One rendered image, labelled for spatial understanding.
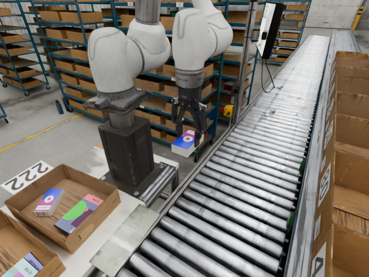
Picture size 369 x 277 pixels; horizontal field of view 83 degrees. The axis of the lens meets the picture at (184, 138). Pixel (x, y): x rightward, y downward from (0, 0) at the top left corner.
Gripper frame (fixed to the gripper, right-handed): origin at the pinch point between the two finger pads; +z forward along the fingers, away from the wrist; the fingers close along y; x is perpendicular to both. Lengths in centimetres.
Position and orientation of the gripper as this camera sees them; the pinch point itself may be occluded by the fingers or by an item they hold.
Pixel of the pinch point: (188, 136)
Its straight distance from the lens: 79.6
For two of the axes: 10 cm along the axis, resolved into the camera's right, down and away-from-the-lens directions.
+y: 8.5, 2.9, -4.3
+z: 0.0, 8.3, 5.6
